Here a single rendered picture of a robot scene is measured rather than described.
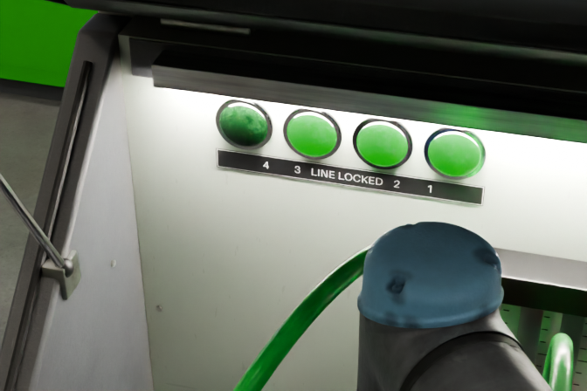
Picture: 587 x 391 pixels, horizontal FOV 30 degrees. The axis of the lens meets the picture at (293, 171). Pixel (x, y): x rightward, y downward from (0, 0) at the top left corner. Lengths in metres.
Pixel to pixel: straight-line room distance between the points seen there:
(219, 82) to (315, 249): 0.20
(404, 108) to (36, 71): 2.93
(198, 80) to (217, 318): 0.28
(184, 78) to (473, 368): 0.43
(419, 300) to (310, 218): 0.42
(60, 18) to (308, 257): 2.64
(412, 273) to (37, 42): 3.15
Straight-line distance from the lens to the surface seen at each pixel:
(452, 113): 0.86
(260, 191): 0.97
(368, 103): 0.86
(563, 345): 0.74
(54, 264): 0.90
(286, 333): 0.66
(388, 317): 0.58
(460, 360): 0.56
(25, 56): 3.71
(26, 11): 3.63
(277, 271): 1.02
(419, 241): 0.59
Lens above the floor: 1.87
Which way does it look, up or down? 34 degrees down
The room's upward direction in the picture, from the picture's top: straight up
